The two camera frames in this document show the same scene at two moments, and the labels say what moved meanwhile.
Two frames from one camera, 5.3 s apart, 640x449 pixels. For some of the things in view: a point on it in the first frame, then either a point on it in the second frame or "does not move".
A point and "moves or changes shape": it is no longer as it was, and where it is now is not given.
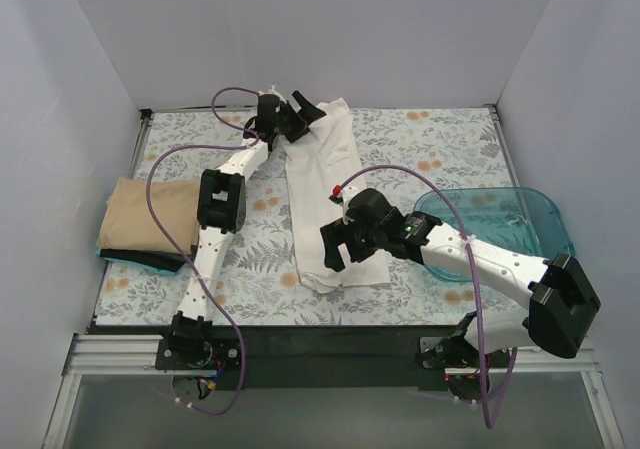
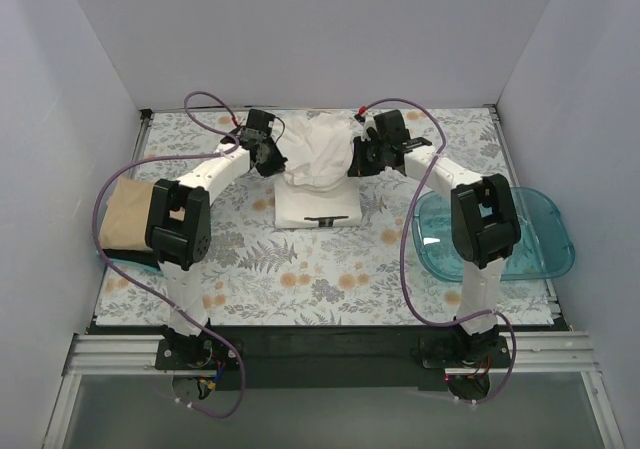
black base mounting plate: x=323 y=357 does not move
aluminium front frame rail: x=137 y=355 does not move
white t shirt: x=322 y=162 moves or changes shape
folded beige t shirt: x=129 y=223 does not move
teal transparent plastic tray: x=528 y=221 does not move
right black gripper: x=345 y=241 → x=364 y=154
